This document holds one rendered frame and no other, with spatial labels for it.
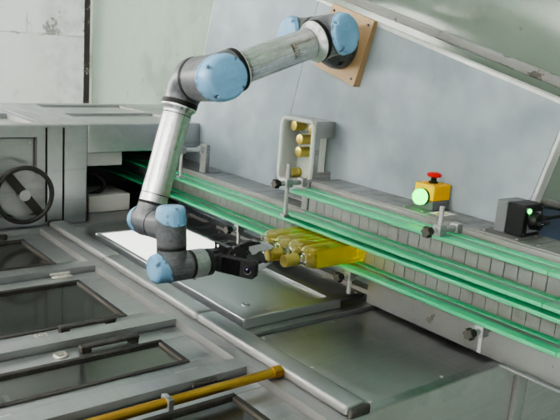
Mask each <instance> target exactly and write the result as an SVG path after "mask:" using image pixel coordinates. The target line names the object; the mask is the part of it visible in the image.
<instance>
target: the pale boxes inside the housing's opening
mask: <svg viewBox="0 0 560 420"><path fill-rule="evenodd" d="M107 165H122V152H94V153H88V154H87V167H89V166H107ZM100 187H101V186H91V187H87V213H100V212H110V211H119V210H128V209H129V204H130V193H128V192H125V191H123V190H121V189H119V188H117V187H114V186H112V185H107V186H106V188H105V189H104V190H103V191H102V192H100V193H94V194H90V192H93V191H96V190H98V189H99V188H100Z"/></svg>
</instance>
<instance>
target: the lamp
mask: <svg viewBox="0 0 560 420"><path fill-rule="evenodd" d="M429 198H430V195H429V192H428V190H427V189H426V188H419V189H416V190H415V191H414V192H413V194H412V200H413V201H414V202H415V203H416V204H422V205H423V204H427V203H428V201H429Z"/></svg>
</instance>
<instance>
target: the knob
mask: <svg viewBox="0 0 560 420"><path fill-rule="evenodd" d="M527 225H528V228H529V229H530V230H536V231H540V230H541V229H542V228H543V226H547V225H550V221H547V220H545V217H544V215H542V214H540V213H539V212H533V213H532V214H531V215H530V217H529V219H528V222H527Z"/></svg>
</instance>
